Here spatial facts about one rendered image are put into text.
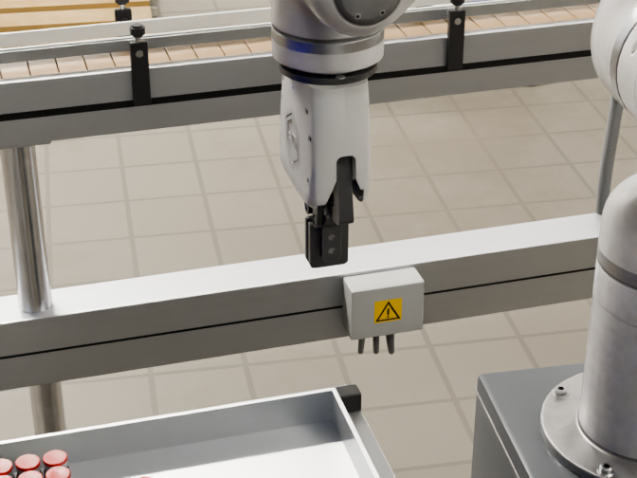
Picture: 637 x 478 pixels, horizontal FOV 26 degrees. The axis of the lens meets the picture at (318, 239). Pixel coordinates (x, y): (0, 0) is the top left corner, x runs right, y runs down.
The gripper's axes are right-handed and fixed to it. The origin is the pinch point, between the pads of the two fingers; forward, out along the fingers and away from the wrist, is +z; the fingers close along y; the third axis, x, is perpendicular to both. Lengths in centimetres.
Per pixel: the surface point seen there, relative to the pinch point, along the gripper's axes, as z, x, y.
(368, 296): 57, 30, -80
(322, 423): 22.2, 1.3, -5.3
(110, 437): 20.2, -18.0, -5.7
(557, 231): 55, 66, -88
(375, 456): 22.5, 4.6, 0.4
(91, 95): 20, -9, -82
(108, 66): 17, -6, -85
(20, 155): 30, -19, -86
